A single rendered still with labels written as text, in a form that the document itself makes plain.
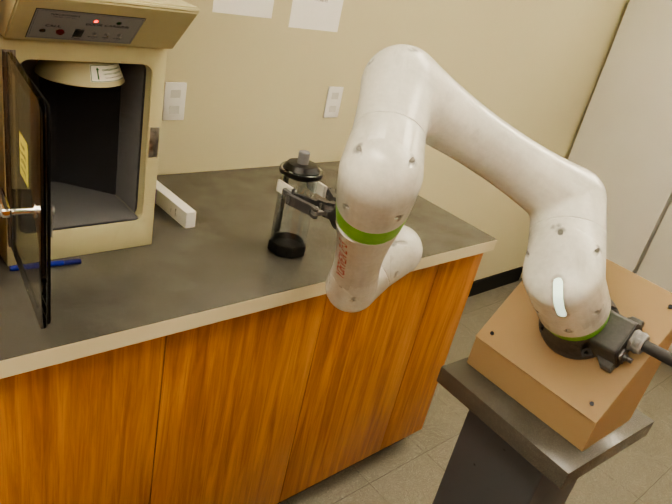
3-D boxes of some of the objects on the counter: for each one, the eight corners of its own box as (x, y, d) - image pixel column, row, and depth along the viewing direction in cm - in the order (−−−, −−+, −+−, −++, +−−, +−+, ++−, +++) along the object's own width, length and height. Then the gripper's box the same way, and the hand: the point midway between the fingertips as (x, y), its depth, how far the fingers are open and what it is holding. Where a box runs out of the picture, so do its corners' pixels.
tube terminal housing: (-26, 216, 144) (-50, -172, 111) (110, 202, 165) (125, -128, 132) (6, 266, 129) (-10, -166, 95) (152, 244, 150) (181, -117, 116)
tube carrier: (258, 239, 161) (271, 161, 152) (291, 233, 168) (305, 159, 159) (282, 258, 154) (297, 178, 145) (316, 251, 161) (332, 175, 152)
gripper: (389, 201, 146) (329, 166, 160) (319, 211, 132) (260, 171, 146) (382, 230, 149) (323, 193, 164) (313, 242, 135) (255, 200, 150)
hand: (299, 186), depth 154 cm, fingers closed on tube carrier, 9 cm apart
